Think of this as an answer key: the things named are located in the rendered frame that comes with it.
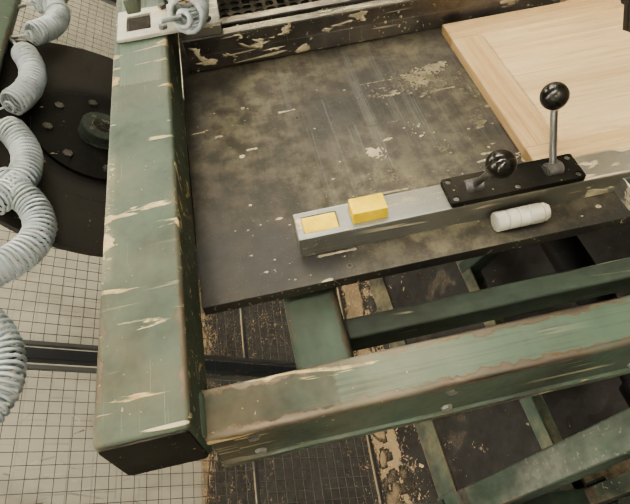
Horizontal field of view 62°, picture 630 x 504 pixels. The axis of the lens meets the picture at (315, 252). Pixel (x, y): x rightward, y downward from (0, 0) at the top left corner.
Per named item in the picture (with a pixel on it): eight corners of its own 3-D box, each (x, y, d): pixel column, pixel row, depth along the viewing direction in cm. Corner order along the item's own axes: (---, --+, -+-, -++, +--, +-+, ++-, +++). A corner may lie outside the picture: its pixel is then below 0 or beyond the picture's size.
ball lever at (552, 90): (572, 177, 74) (576, 80, 69) (547, 182, 74) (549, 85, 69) (557, 170, 78) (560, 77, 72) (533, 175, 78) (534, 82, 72)
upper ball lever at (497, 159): (486, 197, 76) (526, 171, 63) (461, 203, 76) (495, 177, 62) (479, 172, 76) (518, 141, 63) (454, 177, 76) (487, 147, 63)
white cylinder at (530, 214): (496, 236, 75) (548, 225, 76) (500, 223, 73) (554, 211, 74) (488, 221, 77) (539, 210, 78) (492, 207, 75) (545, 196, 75)
